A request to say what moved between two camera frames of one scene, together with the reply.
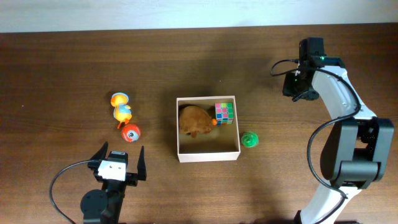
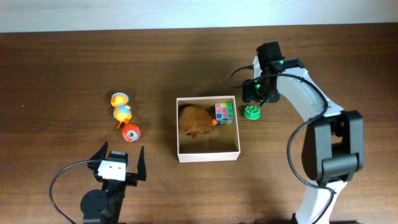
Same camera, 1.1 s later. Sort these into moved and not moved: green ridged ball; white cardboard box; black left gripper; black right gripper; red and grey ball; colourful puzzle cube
Moved: green ridged ball; black right gripper
Not moved: black left gripper; white cardboard box; red and grey ball; colourful puzzle cube
